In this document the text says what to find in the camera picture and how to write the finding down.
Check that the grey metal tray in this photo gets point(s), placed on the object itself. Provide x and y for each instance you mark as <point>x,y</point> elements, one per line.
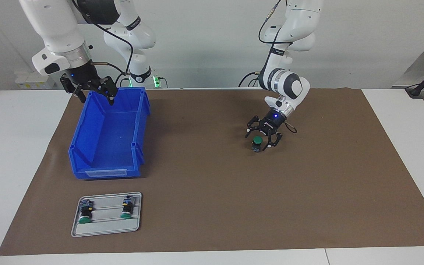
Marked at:
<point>105,228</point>

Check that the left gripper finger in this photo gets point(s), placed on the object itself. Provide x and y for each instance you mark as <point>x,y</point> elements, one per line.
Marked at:
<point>275,138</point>
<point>255,123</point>

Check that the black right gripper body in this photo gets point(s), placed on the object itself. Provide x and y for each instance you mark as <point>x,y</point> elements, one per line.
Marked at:
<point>84,75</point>

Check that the green push button switch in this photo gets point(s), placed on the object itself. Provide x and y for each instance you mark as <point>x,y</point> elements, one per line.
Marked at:
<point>126,209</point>
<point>257,140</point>
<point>85,213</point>

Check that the brown table mat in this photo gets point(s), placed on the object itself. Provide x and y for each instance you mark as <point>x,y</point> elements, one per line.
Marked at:
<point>234,202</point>

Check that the blue plastic storage bin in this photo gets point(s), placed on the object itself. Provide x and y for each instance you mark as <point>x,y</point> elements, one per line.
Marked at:
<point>109,147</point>

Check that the white cardboard boxes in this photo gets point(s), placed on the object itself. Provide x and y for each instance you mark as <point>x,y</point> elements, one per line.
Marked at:
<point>28,84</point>

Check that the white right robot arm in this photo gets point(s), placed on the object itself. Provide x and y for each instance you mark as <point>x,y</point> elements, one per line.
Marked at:
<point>57,25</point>

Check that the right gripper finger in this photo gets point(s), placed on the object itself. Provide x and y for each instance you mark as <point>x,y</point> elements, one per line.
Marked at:
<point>108,87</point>
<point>73,88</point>

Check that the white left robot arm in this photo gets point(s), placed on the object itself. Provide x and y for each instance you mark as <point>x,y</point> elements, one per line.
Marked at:
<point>289,84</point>

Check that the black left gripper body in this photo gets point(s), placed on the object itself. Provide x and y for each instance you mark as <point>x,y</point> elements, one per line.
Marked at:
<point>274,121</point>

